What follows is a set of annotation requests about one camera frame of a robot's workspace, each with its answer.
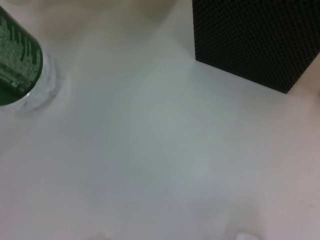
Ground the green label water bottle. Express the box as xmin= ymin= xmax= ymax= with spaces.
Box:
xmin=0 ymin=4 xmax=62 ymax=113

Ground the black mesh pen holder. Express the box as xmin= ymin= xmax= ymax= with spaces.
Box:
xmin=191 ymin=0 xmax=320 ymax=95

